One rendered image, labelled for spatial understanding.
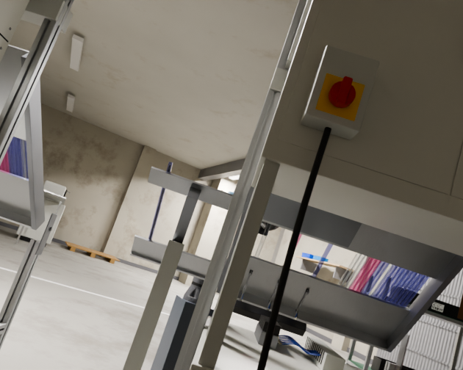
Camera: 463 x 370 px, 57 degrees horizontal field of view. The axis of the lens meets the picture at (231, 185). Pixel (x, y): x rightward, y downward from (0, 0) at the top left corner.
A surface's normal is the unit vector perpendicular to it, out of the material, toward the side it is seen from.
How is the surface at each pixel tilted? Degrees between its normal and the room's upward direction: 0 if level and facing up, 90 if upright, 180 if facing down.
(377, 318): 137
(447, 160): 90
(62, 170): 90
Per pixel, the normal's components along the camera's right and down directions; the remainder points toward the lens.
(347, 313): -0.22, 0.55
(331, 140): 0.01, -0.18
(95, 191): 0.38, -0.04
